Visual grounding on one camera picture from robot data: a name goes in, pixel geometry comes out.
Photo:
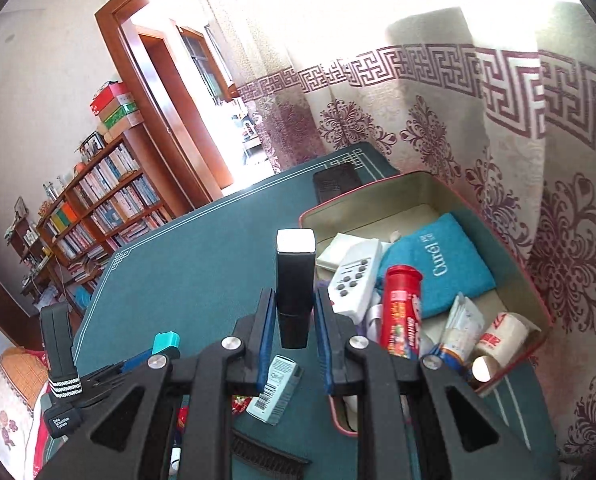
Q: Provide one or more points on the white blue printed packet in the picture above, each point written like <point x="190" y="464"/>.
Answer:
<point x="460" y="325"/>

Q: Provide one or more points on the patterned beige curtain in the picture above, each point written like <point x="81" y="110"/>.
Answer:
<point x="428" y="125"/>

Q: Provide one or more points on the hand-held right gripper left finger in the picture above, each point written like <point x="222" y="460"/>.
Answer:
<point x="265" y="345"/>

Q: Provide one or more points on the green felt desktop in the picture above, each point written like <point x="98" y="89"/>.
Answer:
<point x="203" y="260"/>

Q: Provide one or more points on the black bottle with white cap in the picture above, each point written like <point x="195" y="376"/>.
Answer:
<point x="293" y="285"/>

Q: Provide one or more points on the black folding comb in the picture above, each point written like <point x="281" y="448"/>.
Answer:
<point x="263" y="460"/>

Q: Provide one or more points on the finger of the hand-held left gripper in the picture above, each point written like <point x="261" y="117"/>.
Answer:
<point x="103" y="392"/>
<point x="135" y="357"/>

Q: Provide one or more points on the red candy canister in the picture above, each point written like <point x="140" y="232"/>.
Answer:
<point x="400" y="310"/>

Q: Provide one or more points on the floral printed bedding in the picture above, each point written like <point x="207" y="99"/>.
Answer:
<point x="8" y="410"/>

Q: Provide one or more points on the stack of coloured boxes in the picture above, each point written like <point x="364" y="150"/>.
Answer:
<point x="115" y="110"/>

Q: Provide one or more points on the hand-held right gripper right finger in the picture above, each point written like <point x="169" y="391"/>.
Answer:
<point x="324" y="350"/>

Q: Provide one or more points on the white remote control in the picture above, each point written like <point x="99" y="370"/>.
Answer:
<point x="353" y="280"/>

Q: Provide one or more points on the red tin box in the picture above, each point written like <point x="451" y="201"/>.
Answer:
<point x="448" y="195"/>

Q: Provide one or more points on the small white green carton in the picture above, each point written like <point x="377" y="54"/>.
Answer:
<point x="275" y="390"/>

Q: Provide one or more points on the wooden door frame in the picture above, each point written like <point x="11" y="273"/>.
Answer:
<point x="128" y="60"/>

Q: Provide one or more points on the white red paper cup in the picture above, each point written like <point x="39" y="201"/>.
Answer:
<point x="503" y="337"/>

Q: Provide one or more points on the white tissue pack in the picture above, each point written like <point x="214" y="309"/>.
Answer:
<point x="335" y="252"/>

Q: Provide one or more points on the wooden bookshelf with books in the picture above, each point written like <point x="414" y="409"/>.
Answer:
<point x="108" y="195"/>

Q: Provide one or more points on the white ribbon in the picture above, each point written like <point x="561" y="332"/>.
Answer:
<point x="376" y="315"/>

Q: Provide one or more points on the red snack packet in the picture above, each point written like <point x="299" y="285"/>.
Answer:
<point x="240" y="404"/>

